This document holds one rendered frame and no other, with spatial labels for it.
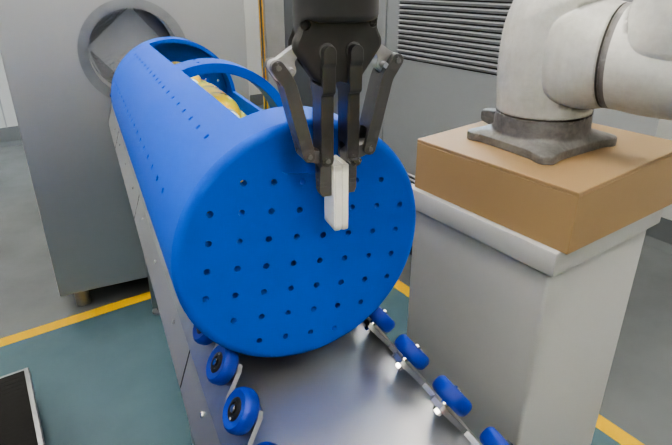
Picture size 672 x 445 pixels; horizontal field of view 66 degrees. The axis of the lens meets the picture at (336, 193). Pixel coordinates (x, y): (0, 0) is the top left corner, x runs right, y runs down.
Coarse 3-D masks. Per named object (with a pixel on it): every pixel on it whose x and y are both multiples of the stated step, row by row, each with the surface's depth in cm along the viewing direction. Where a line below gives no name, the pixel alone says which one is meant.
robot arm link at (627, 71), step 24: (648, 0) 66; (624, 24) 70; (648, 24) 66; (624, 48) 69; (648, 48) 66; (600, 72) 72; (624, 72) 70; (648, 72) 68; (600, 96) 75; (624, 96) 72; (648, 96) 69
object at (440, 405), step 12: (372, 324) 65; (384, 336) 66; (396, 348) 66; (408, 372) 58; (420, 384) 59; (432, 396) 54; (444, 408) 52; (456, 420) 52; (468, 432) 52; (480, 444) 51
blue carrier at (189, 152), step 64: (128, 64) 110; (192, 64) 84; (128, 128) 86; (192, 128) 58; (256, 128) 50; (192, 192) 48; (256, 192) 51; (384, 192) 57; (192, 256) 50; (256, 256) 53; (320, 256) 57; (384, 256) 61; (192, 320) 53; (256, 320) 56; (320, 320) 60
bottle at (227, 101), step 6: (198, 84) 95; (204, 84) 94; (210, 84) 95; (210, 90) 89; (216, 90) 89; (216, 96) 85; (222, 96) 86; (228, 96) 87; (222, 102) 84; (228, 102) 84; (234, 102) 86; (228, 108) 83; (234, 108) 85; (240, 114) 86
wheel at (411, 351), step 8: (400, 336) 60; (400, 344) 58; (408, 344) 58; (416, 344) 59; (408, 352) 58; (416, 352) 58; (408, 360) 58; (416, 360) 57; (424, 360) 58; (416, 368) 58; (424, 368) 59
